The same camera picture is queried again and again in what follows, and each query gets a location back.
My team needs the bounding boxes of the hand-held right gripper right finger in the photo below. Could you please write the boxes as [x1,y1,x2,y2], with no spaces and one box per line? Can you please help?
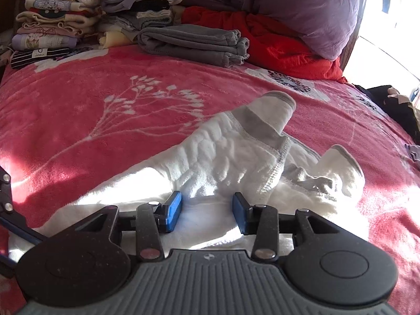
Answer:
[232,191,341,260]

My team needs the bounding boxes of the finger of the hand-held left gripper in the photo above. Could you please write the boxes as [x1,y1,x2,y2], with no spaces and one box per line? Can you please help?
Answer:
[0,167,46,245]
[0,254,18,279]

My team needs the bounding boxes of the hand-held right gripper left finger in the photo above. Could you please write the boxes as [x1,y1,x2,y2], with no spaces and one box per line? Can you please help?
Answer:
[73,190,183,262]

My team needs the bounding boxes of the white fleece garment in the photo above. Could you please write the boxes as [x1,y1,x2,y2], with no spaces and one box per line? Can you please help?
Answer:
[8,90,366,263]

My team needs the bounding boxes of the stack of folded clothes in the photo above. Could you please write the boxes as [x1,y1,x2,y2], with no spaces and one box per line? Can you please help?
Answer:
[10,0,184,70]

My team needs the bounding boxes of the pink floral blanket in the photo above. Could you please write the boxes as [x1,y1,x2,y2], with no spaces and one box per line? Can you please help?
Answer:
[0,48,420,315]

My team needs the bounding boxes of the folded grey pants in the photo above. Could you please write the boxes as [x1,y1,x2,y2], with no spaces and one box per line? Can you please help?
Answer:
[137,24,250,68]

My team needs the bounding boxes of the red quilt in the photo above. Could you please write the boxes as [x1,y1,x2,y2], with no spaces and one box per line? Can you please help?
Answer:
[180,6,347,82]

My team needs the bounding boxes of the black garment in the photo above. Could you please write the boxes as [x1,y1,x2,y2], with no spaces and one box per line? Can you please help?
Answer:
[354,85,420,132]

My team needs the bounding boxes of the beige garment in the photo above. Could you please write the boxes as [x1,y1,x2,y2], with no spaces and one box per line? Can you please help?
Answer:
[387,86,420,119]

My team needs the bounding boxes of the striped pink curtain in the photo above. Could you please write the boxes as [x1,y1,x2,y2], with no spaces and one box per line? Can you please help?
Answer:
[341,0,370,71]

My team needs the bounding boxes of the purple duvet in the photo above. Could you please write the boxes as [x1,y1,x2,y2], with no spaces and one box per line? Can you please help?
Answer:
[146,0,360,61]

